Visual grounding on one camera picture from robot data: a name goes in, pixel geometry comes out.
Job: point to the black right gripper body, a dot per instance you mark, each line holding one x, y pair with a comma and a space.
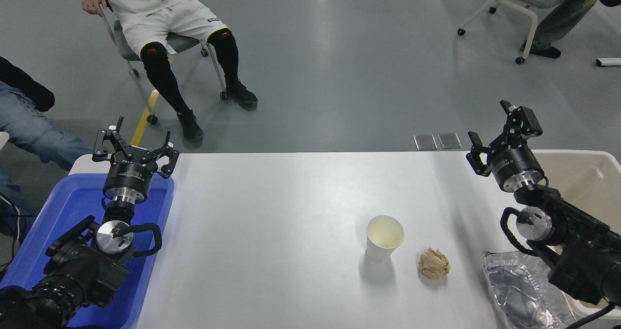
516, 161

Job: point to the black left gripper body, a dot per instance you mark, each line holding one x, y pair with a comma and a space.
128, 176

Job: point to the white paper cup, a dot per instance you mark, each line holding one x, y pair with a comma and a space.
378, 251

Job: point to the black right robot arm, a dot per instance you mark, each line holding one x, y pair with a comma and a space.
582, 251

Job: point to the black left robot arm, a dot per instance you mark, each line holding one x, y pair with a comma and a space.
77, 275

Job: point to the person's right hand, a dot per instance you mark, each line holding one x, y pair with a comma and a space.
93, 4

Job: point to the metal floor plate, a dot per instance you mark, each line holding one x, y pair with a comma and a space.
425, 142
449, 140

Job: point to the blue plastic tray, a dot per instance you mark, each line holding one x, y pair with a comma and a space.
73, 198

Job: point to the large pale bin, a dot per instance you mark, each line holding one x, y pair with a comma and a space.
582, 183

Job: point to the person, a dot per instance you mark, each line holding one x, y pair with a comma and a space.
34, 135
563, 13
165, 23

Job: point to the white power strip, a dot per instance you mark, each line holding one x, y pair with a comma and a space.
609, 61

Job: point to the crumpled tan paper ball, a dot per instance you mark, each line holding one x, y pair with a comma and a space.
434, 263

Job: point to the silver foil tray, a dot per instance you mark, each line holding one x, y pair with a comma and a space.
514, 295

